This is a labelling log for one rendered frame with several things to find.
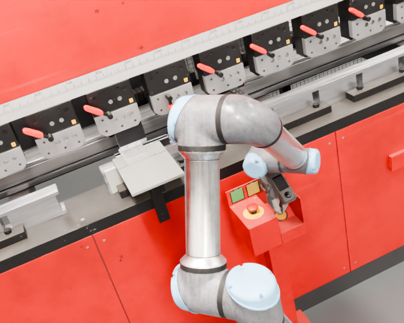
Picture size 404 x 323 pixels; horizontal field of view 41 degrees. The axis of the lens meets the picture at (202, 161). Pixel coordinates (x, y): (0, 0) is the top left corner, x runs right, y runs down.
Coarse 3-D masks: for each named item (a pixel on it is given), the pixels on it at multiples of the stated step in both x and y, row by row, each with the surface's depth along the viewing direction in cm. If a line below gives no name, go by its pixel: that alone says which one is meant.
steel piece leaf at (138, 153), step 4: (136, 148) 191; (140, 148) 191; (144, 148) 190; (124, 152) 191; (128, 152) 190; (132, 152) 190; (136, 152) 189; (140, 152) 188; (144, 152) 188; (148, 152) 184; (124, 156) 188; (128, 156) 188; (132, 156) 187; (136, 156) 183; (140, 156) 183; (144, 156) 184; (148, 156) 184; (124, 160) 186; (128, 160) 182; (132, 160) 183; (136, 160) 183; (128, 164) 183
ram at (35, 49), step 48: (0, 0) 153; (48, 0) 157; (96, 0) 162; (144, 0) 168; (192, 0) 173; (240, 0) 179; (288, 0) 186; (336, 0) 193; (0, 48) 158; (48, 48) 163; (96, 48) 168; (144, 48) 174; (192, 48) 180; (0, 96) 164
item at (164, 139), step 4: (160, 136) 196; (164, 136) 196; (148, 140) 195; (152, 140) 194; (156, 140) 193; (160, 140) 193; (164, 140) 194; (168, 140) 194; (144, 144) 194; (164, 144) 195; (168, 144) 195
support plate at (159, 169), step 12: (156, 144) 191; (120, 156) 189; (156, 156) 184; (168, 156) 182; (120, 168) 183; (132, 168) 181; (144, 168) 179; (156, 168) 177; (168, 168) 176; (180, 168) 174; (132, 180) 174; (144, 180) 172; (156, 180) 171; (168, 180) 170; (132, 192) 168
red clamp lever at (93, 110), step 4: (84, 108) 171; (88, 108) 171; (92, 108) 172; (96, 108) 173; (92, 112) 172; (96, 112) 173; (100, 112) 173; (104, 112) 175; (108, 112) 176; (108, 116) 174; (112, 116) 175
